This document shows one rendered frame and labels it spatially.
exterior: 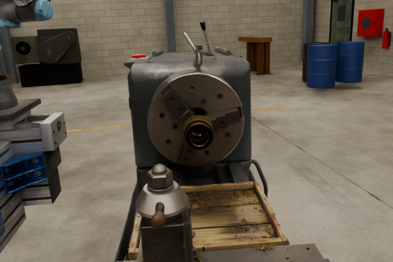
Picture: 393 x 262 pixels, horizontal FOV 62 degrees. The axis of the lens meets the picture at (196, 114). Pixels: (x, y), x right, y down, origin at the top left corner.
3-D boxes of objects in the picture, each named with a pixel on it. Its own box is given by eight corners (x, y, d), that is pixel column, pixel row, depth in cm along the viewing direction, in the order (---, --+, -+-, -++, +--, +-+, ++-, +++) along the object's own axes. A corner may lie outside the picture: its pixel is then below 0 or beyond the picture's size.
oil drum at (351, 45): (328, 79, 787) (330, 42, 764) (350, 78, 799) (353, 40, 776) (344, 83, 731) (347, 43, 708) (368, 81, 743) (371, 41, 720)
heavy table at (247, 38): (238, 68, 1066) (237, 37, 1041) (250, 67, 1075) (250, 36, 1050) (257, 75, 915) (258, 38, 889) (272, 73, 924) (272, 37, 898)
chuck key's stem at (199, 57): (202, 81, 107) (203, 44, 104) (195, 80, 106) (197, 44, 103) (200, 80, 109) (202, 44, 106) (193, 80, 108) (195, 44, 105)
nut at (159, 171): (148, 181, 51) (146, 160, 50) (173, 179, 51) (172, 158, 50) (145, 193, 47) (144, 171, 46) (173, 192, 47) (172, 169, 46)
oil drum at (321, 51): (300, 85, 740) (302, 45, 717) (324, 82, 752) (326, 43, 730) (316, 89, 684) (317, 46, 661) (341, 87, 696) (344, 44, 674)
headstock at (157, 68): (144, 124, 183) (138, 53, 173) (230, 119, 185) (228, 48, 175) (129, 169, 126) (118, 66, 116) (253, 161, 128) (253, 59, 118)
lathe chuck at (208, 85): (148, 155, 118) (150, 67, 110) (235, 158, 120) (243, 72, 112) (146, 166, 109) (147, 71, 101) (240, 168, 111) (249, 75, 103)
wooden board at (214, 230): (143, 200, 102) (142, 188, 101) (258, 192, 104) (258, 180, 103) (129, 268, 73) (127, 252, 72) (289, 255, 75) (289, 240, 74)
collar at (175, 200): (138, 193, 54) (137, 176, 53) (187, 190, 54) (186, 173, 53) (132, 221, 46) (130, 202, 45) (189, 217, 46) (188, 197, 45)
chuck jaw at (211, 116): (203, 110, 109) (238, 102, 108) (206, 124, 110) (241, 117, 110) (206, 119, 98) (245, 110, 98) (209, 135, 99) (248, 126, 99)
